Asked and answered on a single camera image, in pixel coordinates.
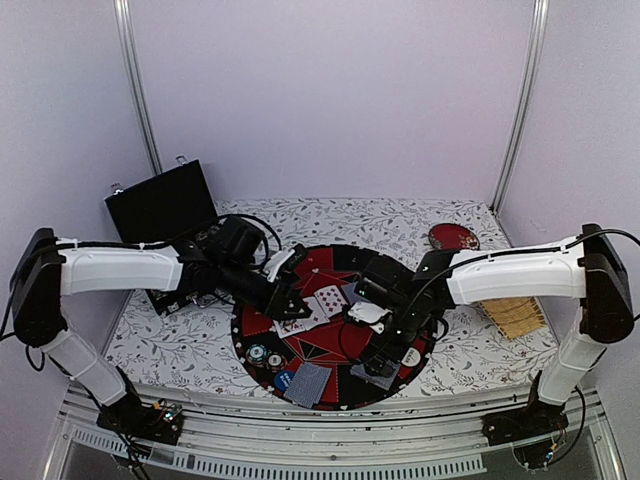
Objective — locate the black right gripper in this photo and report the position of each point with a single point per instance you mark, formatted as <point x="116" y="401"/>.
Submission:
<point x="391" y="352"/>

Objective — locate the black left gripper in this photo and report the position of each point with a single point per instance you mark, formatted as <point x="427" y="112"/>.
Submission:
<point x="282" y="307"/>

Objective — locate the five of diamonds card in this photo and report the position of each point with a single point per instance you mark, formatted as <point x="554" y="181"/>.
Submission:
<point x="318" y="316"/>

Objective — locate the queen face card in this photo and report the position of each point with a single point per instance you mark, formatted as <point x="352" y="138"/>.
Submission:
<point x="288" y="328"/>

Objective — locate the white dealer button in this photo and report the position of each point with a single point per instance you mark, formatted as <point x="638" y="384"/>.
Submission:
<point x="412" y="358"/>

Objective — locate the ten of diamonds card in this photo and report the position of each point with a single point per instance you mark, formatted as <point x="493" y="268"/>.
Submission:
<point x="331" y="300"/>

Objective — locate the blue playing card deck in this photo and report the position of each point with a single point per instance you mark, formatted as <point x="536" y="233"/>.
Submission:
<point x="381" y="381"/>

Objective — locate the poker chip stack red top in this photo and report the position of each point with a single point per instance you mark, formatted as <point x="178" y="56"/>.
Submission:
<point x="275" y="362"/>

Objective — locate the poker chip stack teal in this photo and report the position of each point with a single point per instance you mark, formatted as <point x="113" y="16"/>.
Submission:
<point x="257" y="355"/>

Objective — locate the blue backed dealt cards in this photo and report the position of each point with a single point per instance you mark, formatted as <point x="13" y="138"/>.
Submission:
<point x="308" y="385"/>

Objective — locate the blue small blind button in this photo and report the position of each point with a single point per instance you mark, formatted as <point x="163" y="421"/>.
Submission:
<point x="283" y="379"/>

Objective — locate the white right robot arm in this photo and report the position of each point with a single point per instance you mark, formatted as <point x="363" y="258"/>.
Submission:
<point x="585" y="267"/>

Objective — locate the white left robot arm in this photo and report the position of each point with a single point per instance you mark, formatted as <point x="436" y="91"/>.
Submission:
<point x="223" y="261"/>

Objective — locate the round red black poker mat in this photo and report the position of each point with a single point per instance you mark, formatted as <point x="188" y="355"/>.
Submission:
<point x="362" y="274"/>

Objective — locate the red floral round plate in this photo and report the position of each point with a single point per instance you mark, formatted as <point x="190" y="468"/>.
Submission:
<point x="446" y="236"/>

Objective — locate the floral table cloth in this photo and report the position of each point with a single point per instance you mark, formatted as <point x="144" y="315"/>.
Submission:
<point x="191" y="349"/>

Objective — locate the woven bamboo tray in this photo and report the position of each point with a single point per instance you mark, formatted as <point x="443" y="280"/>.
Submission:
<point x="514" y="317"/>

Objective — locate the black poker chip case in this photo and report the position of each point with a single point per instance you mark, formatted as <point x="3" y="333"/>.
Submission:
<point x="176" y="203"/>

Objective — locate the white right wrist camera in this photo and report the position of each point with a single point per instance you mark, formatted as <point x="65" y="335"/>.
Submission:
<point x="369" y="314"/>

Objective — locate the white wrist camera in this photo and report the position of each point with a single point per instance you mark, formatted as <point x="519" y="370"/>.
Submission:
<point x="369" y="314"/>
<point x="284" y="261"/>

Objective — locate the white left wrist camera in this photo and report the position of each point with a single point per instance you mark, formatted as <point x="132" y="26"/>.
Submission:
<point x="284" y="261"/>

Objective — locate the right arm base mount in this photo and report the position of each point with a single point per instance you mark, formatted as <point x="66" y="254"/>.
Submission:
<point x="525" y="423"/>

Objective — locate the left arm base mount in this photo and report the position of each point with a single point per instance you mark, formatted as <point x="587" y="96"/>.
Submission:
<point x="160" y="422"/>

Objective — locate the right aluminium frame post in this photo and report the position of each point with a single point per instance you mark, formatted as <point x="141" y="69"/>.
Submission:
<point x="534" y="53"/>

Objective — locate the aluminium frame post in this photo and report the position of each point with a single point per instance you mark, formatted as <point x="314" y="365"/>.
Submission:
<point x="126" y="36"/>
<point x="534" y="53"/>

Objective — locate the left aluminium frame post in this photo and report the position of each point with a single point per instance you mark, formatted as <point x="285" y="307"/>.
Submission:
<point x="126" y="36"/>

